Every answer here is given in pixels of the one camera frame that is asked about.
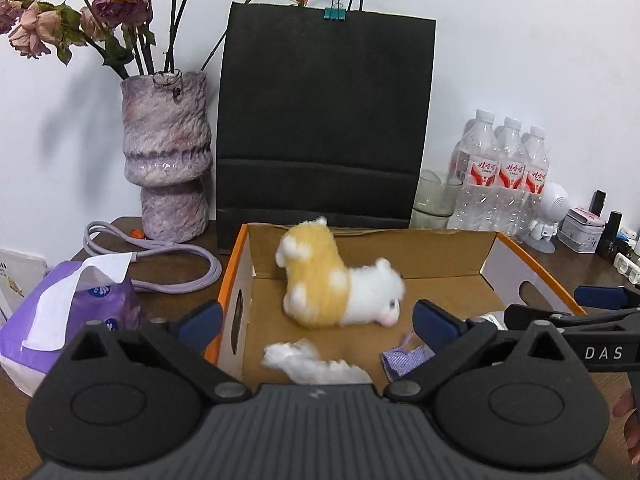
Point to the water bottle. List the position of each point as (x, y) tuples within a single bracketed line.
[(511, 173), (535, 173), (475, 164)]

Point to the white robot figurine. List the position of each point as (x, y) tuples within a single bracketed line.
[(551, 209)]

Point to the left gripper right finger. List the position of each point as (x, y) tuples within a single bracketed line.
[(439, 329)]

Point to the purple woven pouch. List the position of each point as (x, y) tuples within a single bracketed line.
[(403, 359)]

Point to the small tin box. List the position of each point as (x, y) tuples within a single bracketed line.
[(580, 230)]

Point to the person right hand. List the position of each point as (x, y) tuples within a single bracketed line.
[(626, 406)]

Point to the glass cup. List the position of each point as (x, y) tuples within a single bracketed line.
[(435, 200)]

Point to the middle water bottle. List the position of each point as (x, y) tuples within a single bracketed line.
[(511, 173)]

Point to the clear plastic wipes jar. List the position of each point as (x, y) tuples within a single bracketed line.
[(495, 317)]

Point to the right water bottle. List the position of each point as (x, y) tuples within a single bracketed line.
[(535, 173)]

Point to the purple tissue pack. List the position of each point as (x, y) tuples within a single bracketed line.
[(71, 295)]

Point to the left water bottle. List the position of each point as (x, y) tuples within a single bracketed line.
[(475, 164)]

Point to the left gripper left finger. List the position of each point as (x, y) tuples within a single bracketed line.
[(181, 345)]

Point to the purple ceramic vase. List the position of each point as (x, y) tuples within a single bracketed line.
[(166, 145)]

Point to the white box on floor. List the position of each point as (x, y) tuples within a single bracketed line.
[(19, 275)]

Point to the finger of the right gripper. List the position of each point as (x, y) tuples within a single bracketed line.
[(607, 298), (519, 317)]

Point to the red orange cardboard box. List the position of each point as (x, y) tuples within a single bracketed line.
[(466, 273)]

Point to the teal binder clip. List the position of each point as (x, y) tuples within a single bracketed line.
[(335, 11)]

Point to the black paper bag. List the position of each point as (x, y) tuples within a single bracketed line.
[(320, 117)]

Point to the yellow white plush toy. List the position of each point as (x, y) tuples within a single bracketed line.
[(322, 292)]

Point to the white tissue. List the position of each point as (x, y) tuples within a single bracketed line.
[(301, 362)]

